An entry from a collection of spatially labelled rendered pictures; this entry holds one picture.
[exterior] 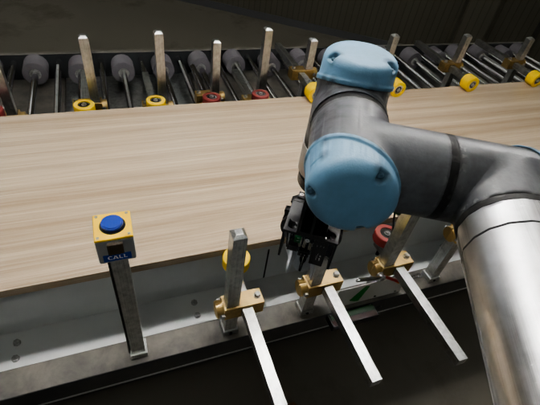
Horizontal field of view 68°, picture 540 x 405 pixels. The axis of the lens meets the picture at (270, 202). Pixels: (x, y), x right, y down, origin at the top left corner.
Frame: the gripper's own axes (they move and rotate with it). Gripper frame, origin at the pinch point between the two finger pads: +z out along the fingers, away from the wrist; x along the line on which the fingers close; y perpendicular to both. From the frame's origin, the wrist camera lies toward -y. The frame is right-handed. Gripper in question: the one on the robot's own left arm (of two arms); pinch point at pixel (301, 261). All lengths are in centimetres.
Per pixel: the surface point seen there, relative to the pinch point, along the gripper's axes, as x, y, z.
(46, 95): -140, -105, 60
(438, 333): 42, -28, 46
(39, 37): -301, -288, 132
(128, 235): -32.6, -2.2, 9.6
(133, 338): -36, -2, 51
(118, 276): -36.3, -1.6, 23.8
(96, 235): -37.8, -0.1, 9.6
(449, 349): 45, -23, 46
